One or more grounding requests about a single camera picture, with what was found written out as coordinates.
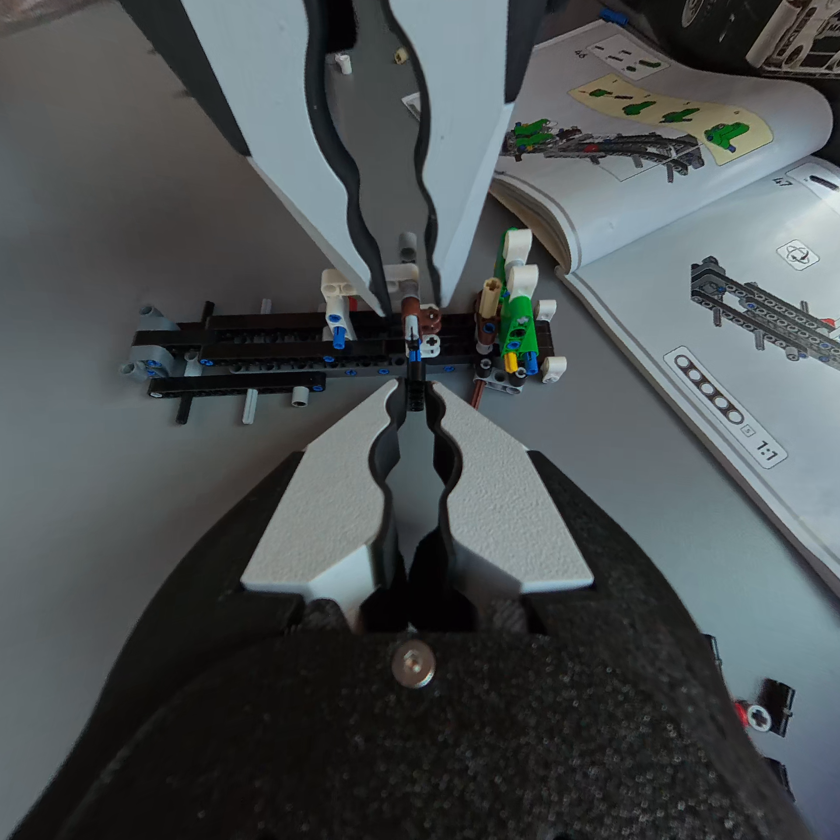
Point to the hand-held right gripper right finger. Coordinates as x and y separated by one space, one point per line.
512 518

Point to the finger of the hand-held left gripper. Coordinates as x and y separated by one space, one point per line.
466 79
262 79

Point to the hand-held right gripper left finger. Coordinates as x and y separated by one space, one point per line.
321 518

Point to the black lego axle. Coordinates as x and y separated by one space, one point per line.
415 390

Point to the black lego chassis assembly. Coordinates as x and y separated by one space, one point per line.
295 351

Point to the blue lego pin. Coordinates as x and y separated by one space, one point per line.
613 15

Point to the lego instruction booklet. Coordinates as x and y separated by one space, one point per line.
656 229

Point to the black lego box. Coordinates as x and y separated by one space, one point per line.
722 39

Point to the pile of red black lego pins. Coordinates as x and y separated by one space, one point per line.
781 699

